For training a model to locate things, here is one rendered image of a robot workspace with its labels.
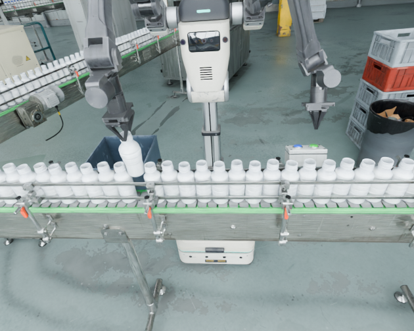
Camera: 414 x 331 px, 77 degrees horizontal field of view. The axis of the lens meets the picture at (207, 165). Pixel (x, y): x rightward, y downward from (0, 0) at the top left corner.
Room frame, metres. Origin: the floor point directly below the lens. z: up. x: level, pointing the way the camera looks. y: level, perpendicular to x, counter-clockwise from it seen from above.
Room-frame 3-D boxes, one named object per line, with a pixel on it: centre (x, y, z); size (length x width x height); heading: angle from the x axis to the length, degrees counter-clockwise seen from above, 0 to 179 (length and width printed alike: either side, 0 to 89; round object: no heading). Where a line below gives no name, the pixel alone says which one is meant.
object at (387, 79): (2.45, -1.97, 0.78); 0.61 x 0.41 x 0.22; 90
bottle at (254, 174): (0.69, -0.16, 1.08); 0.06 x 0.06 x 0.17
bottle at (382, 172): (0.65, -0.57, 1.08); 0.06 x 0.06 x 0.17
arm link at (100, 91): (0.70, 0.25, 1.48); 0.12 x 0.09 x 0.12; 174
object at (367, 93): (2.44, -1.96, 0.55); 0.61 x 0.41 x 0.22; 90
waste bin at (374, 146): (1.94, -1.64, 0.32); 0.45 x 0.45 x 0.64
